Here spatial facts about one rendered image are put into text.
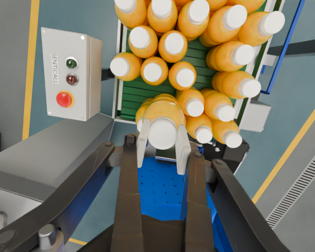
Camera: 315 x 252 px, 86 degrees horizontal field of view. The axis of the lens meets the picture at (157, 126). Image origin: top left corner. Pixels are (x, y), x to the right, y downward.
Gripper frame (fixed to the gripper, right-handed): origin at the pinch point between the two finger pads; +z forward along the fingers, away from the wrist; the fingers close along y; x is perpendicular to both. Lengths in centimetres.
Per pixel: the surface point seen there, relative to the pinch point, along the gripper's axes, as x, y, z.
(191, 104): 0.8, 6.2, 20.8
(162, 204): -22.8, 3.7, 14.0
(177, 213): -23.1, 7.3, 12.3
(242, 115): -2.5, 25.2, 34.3
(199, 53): 13.7, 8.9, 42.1
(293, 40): 42, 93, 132
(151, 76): 5.5, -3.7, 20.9
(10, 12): 28, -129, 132
